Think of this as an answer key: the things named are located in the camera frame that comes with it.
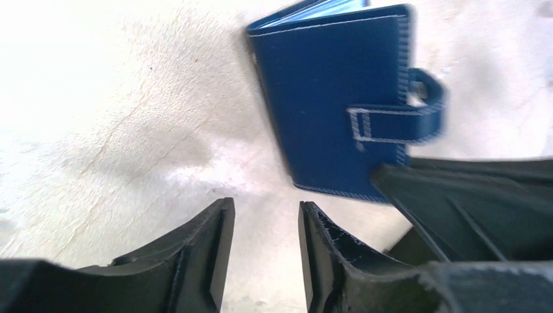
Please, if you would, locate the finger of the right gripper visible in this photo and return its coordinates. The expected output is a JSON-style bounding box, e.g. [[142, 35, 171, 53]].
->
[[370, 158, 552, 261]]

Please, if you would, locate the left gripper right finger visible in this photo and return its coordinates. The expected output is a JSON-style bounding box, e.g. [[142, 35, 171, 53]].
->
[[298, 201, 552, 312]]

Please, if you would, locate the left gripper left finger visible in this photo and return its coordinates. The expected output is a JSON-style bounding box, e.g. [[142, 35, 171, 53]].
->
[[1, 198, 235, 312]]

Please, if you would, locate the blue card holder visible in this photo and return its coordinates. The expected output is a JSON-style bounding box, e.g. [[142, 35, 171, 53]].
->
[[246, 1, 445, 202]]

